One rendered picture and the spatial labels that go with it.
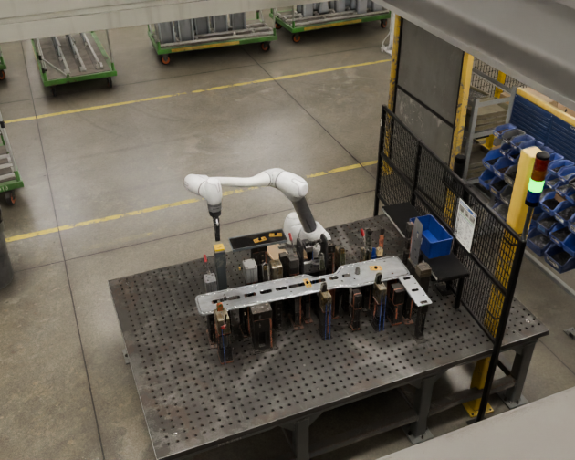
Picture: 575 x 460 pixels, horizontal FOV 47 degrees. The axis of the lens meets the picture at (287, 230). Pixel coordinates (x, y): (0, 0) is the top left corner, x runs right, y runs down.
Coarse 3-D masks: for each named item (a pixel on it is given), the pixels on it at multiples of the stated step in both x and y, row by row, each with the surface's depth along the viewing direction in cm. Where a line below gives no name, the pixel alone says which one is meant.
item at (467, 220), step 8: (464, 208) 410; (456, 216) 421; (464, 216) 412; (472, 216) 402; (464, 224) 413; (472, 224) 403; (464, 232) 415; (472, 232) 405; (464, 240) 417; (472, 240) 407
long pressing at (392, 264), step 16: (336, 272) 422; (352, 272) 423; (368, 272) 423; (384, 272) 422; (400, 272) 422; (240, 288) 410; (256, 288) 410; (272, 288) 410; (288, 288) 410; (304, 288) 410; (208, 304) 399; (224, 304) 399; (240, 304) 398
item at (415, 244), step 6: (414, 222) 418; (420, 222) 410; (414, 228) 419; (420, 228) 411; (414, 234) 421; (420, 234) 413; (414, 240) 423; (420, 240) 414; (414, 246) 424; (420, 246) 416; (414, 252) 426; (414, 258) 427; (414, 264) 429
